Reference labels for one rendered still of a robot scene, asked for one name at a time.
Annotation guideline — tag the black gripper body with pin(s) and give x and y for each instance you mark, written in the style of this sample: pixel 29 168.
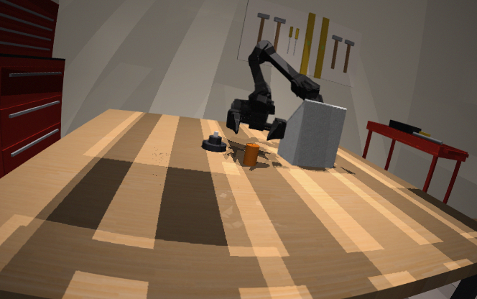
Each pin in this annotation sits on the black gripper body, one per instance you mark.
pixel 257 121

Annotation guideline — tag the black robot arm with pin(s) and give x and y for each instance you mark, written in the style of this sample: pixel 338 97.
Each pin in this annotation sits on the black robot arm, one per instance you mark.
pixel 261 98

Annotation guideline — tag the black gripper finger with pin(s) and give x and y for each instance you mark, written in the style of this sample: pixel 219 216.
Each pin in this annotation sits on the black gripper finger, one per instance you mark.
pixel 275 130
pixel 234 122

